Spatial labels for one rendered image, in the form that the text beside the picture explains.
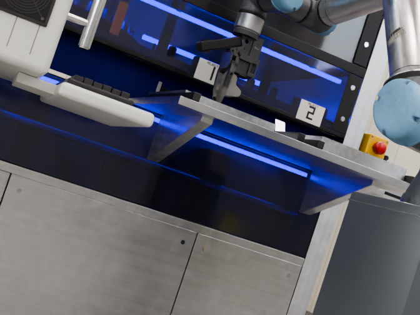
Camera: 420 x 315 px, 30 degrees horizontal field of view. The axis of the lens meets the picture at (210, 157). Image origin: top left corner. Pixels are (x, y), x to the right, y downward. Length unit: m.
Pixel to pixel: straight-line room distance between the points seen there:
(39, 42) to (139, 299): 0.93
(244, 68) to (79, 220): 0.60
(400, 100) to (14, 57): 0.74
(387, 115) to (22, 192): 1.02
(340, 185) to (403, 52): 0.69
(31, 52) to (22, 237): 0.71
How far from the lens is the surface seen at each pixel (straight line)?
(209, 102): 1.96
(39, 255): 2.16
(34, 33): 1.57
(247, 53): 2.12
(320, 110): 2.38
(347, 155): 2.00
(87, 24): 1.59
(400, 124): 1.51
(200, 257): 2.27
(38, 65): 1.56
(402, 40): 1.62
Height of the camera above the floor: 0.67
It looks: 3 degrees up
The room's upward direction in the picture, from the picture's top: 19 degrees clockwise
